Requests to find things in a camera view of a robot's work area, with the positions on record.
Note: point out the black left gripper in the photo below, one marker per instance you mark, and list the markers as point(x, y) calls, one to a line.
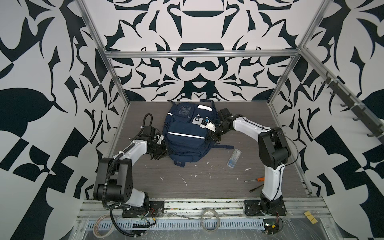
point(164, 152)

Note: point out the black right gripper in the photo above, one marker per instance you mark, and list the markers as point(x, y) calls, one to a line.
point(213, 136)

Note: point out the navy blue student backpack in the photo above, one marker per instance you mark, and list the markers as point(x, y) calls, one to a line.
point(186, 141)

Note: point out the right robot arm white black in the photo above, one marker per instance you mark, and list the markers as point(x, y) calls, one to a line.
point(272, 144)

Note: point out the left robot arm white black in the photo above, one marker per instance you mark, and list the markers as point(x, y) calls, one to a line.
point(114, 182)

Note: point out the clear plastic pencil case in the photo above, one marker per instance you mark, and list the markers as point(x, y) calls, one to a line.
point(234, 158)

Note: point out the yellow sticky note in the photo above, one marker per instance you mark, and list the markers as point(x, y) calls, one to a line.
point(311, 217)

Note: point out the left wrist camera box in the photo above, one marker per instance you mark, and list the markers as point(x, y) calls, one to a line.
point(159, 139)

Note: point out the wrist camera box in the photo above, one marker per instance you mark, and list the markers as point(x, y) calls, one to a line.
point(209, 125)
point(159, 139)

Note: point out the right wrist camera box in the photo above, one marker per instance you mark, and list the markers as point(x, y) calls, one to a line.
point(209, 125)

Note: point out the orange handled screwdriver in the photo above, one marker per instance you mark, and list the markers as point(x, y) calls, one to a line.
point(262, 179)

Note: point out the black handled screwdriver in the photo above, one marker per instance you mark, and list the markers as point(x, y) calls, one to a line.
point(254, 189)

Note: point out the black wall hook rail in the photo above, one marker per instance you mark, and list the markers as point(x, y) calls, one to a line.
point(351, 102)

